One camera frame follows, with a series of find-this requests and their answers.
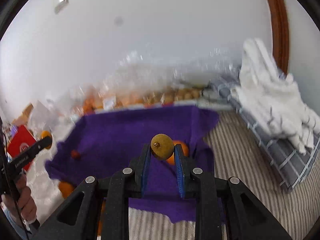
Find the white light switch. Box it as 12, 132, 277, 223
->
54, 0, 69, 14

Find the person's left hand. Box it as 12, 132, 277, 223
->
1, 174, 38, 227

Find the person's left forearm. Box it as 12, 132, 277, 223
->
0, 205, 28, 240

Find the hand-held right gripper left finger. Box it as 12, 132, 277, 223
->
32, 144, 152, 240

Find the wooden door frame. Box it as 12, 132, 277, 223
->
261, 0, 290, 77

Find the striped bed cover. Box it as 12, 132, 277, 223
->
126, 110, 320, 240

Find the green-yellow round fruit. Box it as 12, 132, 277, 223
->
150, 134, 174, 160

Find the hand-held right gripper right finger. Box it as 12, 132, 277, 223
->
174, 145, 293, 240

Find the cardboard box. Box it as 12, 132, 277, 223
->
12, 104, 34, 125

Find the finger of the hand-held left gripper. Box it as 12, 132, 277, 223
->
34, 136, 53, 154

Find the purple towel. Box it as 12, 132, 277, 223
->
45, 105, 224, 224

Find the red paper bag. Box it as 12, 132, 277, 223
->
7, 125, 38, 172

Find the plastic bag of longans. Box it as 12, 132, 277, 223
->
140, 80, 208, 105

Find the plastic bag of oranges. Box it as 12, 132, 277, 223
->
65, 80, 150, 120

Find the grey plastic bag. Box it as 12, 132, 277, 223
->
27, 100, 59, 135

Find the white striped towel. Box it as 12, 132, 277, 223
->
230, 38, 320, 155

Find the grey checked cloth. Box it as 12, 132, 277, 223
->
202, 75, 320, 193

